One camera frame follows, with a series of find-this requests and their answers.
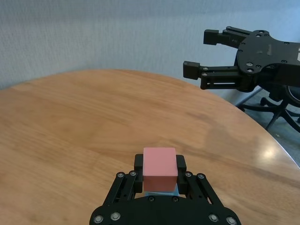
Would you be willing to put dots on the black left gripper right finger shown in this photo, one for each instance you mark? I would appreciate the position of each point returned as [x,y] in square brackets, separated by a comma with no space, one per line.
[194,185]

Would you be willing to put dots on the blue cube block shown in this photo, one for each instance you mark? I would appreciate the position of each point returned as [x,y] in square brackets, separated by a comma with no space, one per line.
[161,194]

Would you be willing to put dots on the pink cube block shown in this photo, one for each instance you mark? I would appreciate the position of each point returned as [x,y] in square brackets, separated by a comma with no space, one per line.
[159,168]

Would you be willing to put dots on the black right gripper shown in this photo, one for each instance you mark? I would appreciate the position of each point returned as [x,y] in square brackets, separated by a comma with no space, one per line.
[264,61]

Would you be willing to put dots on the black office chair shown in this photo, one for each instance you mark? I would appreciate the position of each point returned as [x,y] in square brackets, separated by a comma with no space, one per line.
[281,107]

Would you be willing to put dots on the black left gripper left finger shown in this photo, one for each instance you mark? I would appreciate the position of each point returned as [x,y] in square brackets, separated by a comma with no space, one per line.
[126,185]

